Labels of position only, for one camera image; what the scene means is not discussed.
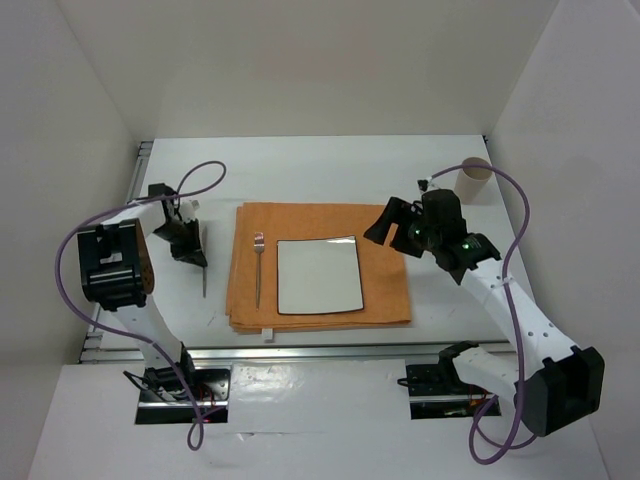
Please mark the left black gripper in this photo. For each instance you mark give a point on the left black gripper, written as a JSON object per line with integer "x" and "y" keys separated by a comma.
{"x": 192, "y": 253}

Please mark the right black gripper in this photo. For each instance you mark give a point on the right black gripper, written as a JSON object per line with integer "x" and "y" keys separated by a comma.
{"x": 396, "y": 211}

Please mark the orange cloth placemat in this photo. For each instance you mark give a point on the orange cloth placemat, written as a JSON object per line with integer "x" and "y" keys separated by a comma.
{"x": 383, "y": 271}

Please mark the white square plate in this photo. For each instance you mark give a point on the white square plate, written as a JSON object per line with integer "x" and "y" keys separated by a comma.
{"x": 319, "y": 276}

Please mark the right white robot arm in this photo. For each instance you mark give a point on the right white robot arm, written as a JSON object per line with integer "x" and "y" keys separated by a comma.
{"x": 553, "y": 381}

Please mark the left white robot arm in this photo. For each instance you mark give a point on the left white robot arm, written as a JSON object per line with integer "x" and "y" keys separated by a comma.
{"x": 117, "y": 273}

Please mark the beige paper cup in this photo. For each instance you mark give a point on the beige paper cup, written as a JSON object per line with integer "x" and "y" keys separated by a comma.
{"x": 473, "y": 175}

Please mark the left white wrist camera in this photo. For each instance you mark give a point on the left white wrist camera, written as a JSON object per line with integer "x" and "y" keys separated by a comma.
{"x": 188, "y": 209}

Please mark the aluminium rail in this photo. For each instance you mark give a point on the aluminium rail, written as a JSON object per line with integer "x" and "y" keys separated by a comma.
{"x": 305, "y": 169}

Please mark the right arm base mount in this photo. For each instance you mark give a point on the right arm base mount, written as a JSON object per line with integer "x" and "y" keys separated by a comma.
{"x": 433, "y": 396}

